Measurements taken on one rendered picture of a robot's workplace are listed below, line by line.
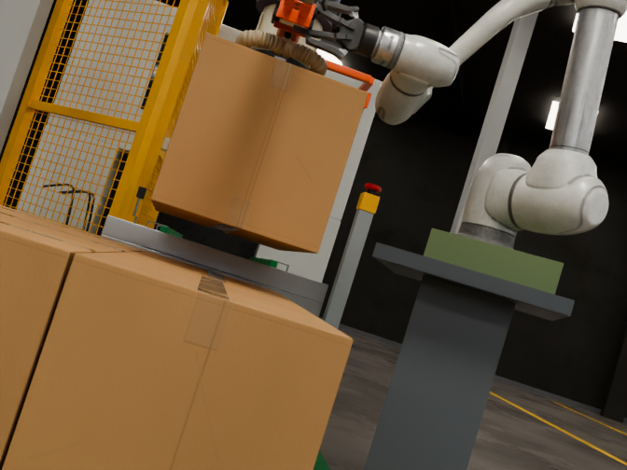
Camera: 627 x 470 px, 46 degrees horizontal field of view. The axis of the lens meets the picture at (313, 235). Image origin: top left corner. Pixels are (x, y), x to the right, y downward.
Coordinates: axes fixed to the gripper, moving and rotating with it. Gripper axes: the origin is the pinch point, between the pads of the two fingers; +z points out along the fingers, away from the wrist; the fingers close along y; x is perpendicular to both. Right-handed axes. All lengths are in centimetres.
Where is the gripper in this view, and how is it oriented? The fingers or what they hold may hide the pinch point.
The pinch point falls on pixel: (296, 14)
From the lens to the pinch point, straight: 183.5
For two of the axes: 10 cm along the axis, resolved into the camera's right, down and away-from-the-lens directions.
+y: -3.0, 9.5, -0.6
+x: -1.4, 0.2, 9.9
